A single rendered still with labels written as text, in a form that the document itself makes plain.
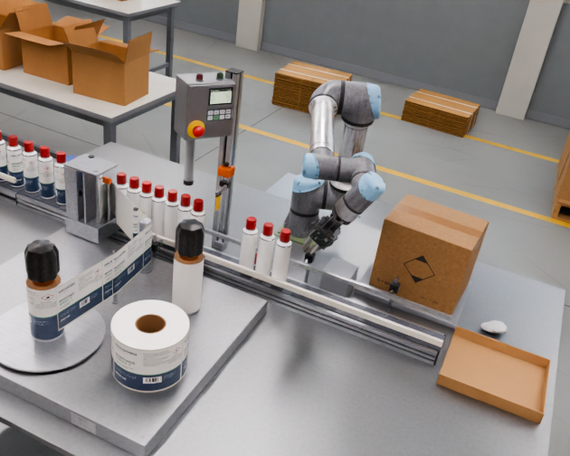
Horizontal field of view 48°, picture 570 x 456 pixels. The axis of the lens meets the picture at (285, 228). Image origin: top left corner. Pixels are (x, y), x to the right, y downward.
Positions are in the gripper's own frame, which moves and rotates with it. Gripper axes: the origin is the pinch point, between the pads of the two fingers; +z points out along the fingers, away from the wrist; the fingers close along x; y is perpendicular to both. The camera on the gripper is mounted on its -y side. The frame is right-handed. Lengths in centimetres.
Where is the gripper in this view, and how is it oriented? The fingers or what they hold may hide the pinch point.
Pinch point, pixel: (307, 248)
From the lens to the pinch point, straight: 202.7
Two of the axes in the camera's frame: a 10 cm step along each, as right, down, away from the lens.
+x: 7.2, 6.9, -0.1
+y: -4.1, 4.2, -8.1
